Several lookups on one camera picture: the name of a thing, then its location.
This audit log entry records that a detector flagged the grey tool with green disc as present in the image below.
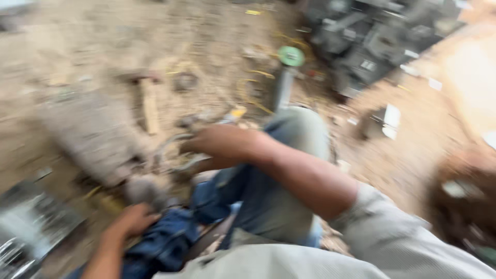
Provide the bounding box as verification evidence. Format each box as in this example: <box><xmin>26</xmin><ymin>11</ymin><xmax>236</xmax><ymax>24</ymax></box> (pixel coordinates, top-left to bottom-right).
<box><xmin>271</xmin><ymin>46</ymin><xmax>307</xmax><ymax>114</ymax></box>

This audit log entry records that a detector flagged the blue cloth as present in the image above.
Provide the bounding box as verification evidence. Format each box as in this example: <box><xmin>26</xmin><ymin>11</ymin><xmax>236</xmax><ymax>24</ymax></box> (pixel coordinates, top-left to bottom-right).
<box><xmin>70</xmin><ymin>174</ymin><xmax>243</xmax><ymax>279</ymax></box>

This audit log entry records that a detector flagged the dark round ring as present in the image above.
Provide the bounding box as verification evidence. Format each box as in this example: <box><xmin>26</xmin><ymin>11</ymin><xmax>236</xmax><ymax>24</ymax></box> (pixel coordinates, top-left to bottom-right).
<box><xmin>174</xmin><ymin>72</ymin><xmax>199</xmax><ymax>93</ymax></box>

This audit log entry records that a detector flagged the heap of grey machine parts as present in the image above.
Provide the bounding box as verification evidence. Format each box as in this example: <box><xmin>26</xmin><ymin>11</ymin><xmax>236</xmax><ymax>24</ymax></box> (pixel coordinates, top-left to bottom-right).
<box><xmin>301</xmin><ymin>0</ymin><xmax>467</xmax><ymax>102</ymax></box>

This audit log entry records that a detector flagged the person's grey trouser leg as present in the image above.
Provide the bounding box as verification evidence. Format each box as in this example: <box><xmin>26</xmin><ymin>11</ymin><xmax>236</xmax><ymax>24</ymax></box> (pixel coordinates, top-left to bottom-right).
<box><xmin>215</xmin><ymin>106</ymin><xmax>332</xmax><ymax>249</ymax></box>

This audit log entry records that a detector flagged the yellow wire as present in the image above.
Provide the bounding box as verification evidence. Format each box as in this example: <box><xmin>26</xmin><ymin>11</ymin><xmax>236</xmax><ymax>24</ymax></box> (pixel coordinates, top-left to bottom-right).
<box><xmin>237</xmin><ymin>69</ymin><xmax>276</xmax><ymax>115</ymax></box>

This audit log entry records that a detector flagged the wooden handled hammer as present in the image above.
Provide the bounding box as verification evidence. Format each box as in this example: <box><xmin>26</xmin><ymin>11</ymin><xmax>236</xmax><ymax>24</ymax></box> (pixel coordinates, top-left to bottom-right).
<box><xmin>116</xmin><ymin>71</ymin><xmax>164</xmax><ymax>136</ymax></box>

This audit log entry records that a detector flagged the person's grey shirt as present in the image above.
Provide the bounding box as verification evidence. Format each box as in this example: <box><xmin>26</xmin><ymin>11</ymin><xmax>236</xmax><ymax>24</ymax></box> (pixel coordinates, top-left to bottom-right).
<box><xmin>152</xmin><ymin>182</ymin><xmax>496</xmax><ymax>279</ymax></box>

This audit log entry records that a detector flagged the white paper sheet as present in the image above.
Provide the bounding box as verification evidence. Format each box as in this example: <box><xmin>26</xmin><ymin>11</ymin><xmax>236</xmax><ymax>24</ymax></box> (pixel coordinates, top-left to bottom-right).
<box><xmin>381</xmin><ymin>103</ymin><xmax>402</xmax><ymax>141</ymax></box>

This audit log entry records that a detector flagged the person's right hand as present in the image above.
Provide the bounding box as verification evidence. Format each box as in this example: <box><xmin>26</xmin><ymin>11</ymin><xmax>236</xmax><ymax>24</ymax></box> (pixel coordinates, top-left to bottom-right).
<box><xmin>180</xmin><ymin>124</ymin><xmax>269</xmax><ymax>173</ymax></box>

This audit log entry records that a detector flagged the grey stone block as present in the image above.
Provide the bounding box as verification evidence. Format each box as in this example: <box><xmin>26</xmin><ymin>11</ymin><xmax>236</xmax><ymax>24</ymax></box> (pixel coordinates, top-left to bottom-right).
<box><xmin>38</xmin><ymin>92</ymin><xmax>152</xmax><ymax>187</ymax></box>

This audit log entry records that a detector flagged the grey round metal part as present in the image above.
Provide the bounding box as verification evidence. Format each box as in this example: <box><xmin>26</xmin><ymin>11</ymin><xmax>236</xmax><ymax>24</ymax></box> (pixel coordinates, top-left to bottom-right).
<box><xmin>124</xmin><ymin>176</ymin><xmax>168</xmax><ymax>212</ymax></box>

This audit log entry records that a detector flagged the person's left hand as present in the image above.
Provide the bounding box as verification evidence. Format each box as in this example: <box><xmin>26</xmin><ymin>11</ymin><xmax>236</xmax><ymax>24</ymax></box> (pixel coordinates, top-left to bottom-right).
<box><xmin>112</xmin><ymin>203</ymin><xmax>162</xmax><ymax>243</ymax></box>

